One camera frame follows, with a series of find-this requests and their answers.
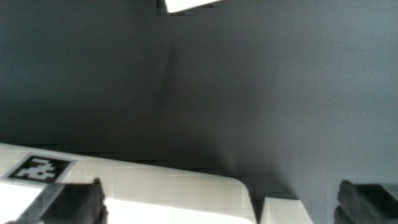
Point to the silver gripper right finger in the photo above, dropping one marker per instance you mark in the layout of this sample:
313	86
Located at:
367	203

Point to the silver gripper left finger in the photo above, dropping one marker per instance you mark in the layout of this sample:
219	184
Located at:
68	204

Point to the white desk leg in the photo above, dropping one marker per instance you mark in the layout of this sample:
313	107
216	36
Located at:
154	195

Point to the white marker sheet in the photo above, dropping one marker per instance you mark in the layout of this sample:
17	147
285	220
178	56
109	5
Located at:
180	5

